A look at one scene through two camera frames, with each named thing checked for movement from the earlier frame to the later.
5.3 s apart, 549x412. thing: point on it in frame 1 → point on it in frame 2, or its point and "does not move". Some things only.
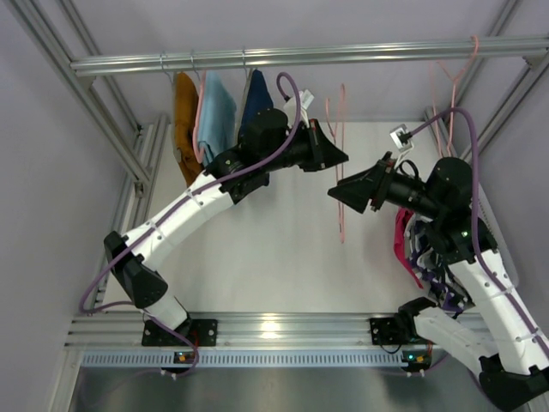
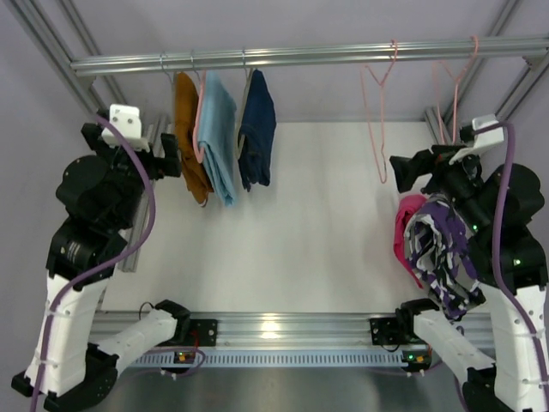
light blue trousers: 218,114 does not move
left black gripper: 314,146 → 140,155
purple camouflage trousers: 421,252 does not move
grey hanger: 248,77 does not move
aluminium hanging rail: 316,57 does not move
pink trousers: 403,215 does not move
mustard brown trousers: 186,99 does not move
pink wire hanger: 336,136 → 381,84
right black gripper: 382,183 → 435,160
